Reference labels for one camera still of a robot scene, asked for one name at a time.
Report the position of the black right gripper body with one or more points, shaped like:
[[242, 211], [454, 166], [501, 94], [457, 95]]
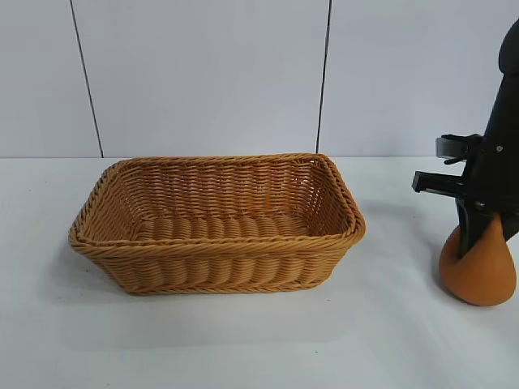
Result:
[[498, 162]]

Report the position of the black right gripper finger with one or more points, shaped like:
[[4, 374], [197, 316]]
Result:
[[470, 227], [513, 235]]

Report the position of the soft orange fruit toy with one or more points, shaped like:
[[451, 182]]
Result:
[[482, 275]]

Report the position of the tan woven wicker basket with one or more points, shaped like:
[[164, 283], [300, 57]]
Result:
[[211, 259]]

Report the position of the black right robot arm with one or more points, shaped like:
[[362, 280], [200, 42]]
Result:
[[510, 52]]

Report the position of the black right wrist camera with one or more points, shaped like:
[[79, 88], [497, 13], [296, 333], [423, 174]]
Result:
[[452, 146]]

